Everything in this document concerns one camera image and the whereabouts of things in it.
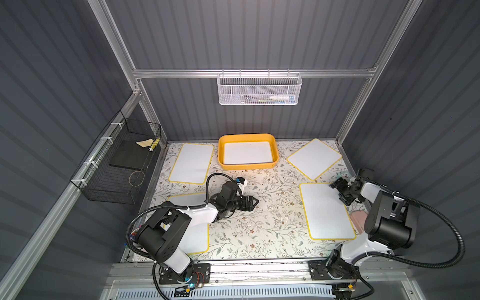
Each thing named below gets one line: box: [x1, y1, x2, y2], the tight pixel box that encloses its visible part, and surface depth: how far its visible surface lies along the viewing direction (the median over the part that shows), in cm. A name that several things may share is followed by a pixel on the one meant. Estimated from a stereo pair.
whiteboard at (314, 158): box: [286, 138, 343, 181], surface depth 117 cm
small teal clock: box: [336, 170, 354, 183], surface depth 104 cm
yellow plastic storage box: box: [217, 133, 280, 171], surface depth 117 cm
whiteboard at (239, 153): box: [223, 141, 274, 165], surface depth 118 cm
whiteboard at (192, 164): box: [168, 143, 215, 185], surface depth 114 cm
